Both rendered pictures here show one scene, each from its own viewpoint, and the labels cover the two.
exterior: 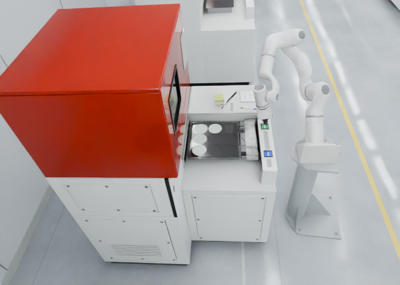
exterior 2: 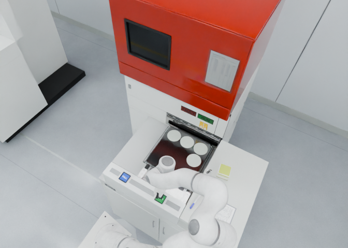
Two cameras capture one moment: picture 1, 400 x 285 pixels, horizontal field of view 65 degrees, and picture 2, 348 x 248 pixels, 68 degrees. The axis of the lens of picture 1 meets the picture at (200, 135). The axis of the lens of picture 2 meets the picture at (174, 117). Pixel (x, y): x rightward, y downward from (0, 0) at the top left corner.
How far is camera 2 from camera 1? 2.06 m
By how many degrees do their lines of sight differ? 65
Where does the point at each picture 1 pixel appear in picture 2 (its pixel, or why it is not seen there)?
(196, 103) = (234, 154)
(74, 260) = not seen: hidden behind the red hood
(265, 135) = (148, 191)
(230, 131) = not seen: hidden behind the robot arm
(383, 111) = not seen: outside the picture
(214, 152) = (163, 145)
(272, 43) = (206, 183)
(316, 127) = (112, 239)
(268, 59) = (189, 175)
